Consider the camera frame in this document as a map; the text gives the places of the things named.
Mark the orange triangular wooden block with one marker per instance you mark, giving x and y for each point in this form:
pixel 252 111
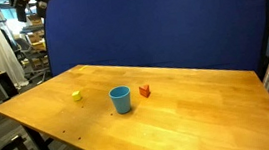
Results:
pixel 144 90

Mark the yellow cylinder block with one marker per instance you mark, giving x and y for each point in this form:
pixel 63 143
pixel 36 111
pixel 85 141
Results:
pixel 76 96

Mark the blue round backdrop screen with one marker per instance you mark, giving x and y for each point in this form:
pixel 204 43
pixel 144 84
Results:
pixel 212 34

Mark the background shelf with boxes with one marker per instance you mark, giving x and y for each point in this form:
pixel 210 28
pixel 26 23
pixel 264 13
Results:
pixel 32 47

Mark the blue plastic cup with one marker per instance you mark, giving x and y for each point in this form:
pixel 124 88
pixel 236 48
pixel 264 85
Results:
pixel 120 97

